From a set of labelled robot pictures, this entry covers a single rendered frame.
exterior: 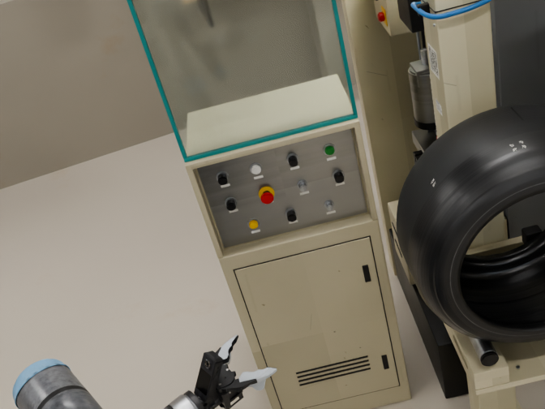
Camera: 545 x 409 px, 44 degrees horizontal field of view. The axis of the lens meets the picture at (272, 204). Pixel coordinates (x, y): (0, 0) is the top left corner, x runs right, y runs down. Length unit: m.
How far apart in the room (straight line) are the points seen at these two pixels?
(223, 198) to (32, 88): 3.30
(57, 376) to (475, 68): 1.17
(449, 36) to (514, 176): 0.41
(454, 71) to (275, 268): 0.96
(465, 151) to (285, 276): 1.00
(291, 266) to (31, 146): 3.51
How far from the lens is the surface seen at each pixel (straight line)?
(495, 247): 2.02
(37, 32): 5.21
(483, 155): 1.50
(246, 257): 2.29
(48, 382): 1.38
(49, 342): 3.84
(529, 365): 1.90
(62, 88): 5.32
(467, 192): 1.48
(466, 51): 1.73
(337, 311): 2.48
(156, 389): 3.26
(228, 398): 1.65
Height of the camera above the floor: 2.21
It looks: 32 degrees down
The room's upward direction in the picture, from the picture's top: 16 degrees counter-clockwise
